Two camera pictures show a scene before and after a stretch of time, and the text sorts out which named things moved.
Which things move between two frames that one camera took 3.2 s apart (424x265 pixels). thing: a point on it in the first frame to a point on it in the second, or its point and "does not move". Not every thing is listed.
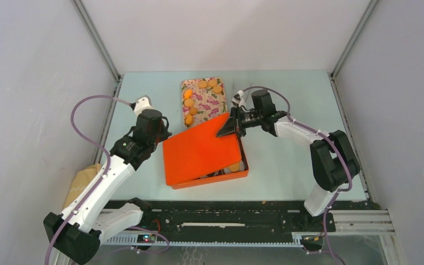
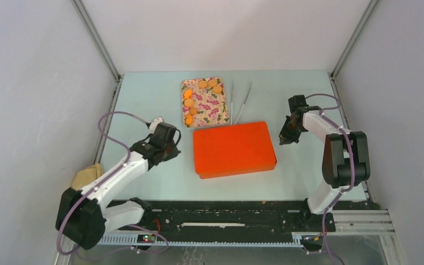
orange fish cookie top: (187, 94) does not move
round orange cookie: (212, 82) does not move
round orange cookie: (217, 89) does not move
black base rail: (281, 218) does not move
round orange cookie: (202, 84) does not move
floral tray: (209, 104) does not move
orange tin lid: (198, 152) to (232, 149)
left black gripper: (165, 133) to (174, 152)
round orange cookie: (189, 102) does not move
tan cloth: (82, 179) does not move
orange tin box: (215, 178) to (208, 175)
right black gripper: (233, 125) to (285, 139)
